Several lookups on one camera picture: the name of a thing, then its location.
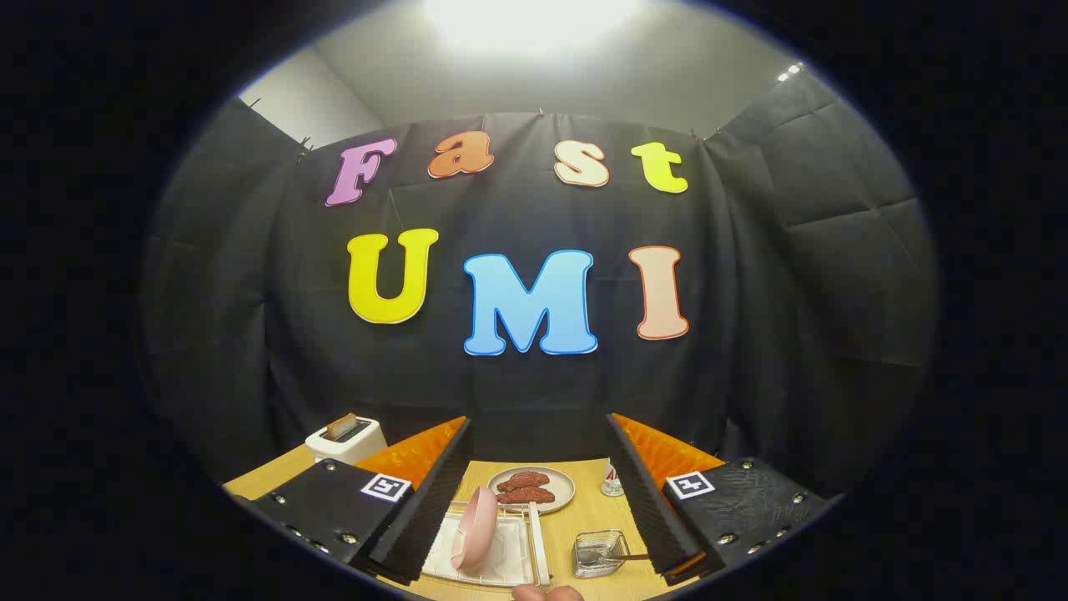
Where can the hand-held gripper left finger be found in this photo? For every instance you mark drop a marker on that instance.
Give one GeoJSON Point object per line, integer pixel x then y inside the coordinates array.
{"type": "Point", "coordinates": [434, 501]}

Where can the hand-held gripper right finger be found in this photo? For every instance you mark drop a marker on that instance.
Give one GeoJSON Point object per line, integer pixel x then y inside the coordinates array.
{"type": "Point", "coordinates": [651, 501]}

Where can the pink plate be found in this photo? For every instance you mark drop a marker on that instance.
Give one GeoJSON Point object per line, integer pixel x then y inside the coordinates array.
{"type": "Point", "coordinates": [476, 530]}

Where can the clear square basket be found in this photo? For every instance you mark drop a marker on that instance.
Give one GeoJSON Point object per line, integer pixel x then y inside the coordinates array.
{"type": "Point", "coordinates": [596, 568]}

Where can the grey plate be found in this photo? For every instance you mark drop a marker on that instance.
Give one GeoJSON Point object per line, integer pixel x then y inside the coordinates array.
{"type": "Point", "coordinates": [563, 486]}

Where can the white green-label drink bottle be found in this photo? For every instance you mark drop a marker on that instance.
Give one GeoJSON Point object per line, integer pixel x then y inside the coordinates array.
{"type": "Point", "coordinates": [612, 482]}

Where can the brown meat piece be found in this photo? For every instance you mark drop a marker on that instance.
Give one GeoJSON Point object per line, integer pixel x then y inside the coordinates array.
{"type": "Point", "coordinates": [524, 481]}
{"type": "Point", "coordinates": [527, 496]}

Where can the white toaster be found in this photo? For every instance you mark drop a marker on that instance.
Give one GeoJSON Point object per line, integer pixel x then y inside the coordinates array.
{"type": "Point", "coordinates": [363, 441]}

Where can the brown toast slice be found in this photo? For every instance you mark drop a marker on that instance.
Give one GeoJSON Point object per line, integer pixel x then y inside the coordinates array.
{"type": "Point", "coordinates": [340, 426]}

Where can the black backdrop cloth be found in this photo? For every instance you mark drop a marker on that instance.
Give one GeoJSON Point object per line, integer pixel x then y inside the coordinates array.
{"type": "Point", "coordinates": [517, 392]}

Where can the bright ceiling light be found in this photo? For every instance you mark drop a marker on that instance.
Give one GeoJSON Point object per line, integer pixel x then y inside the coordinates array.
{"type": "Point", "coordinates": [530, 21]}

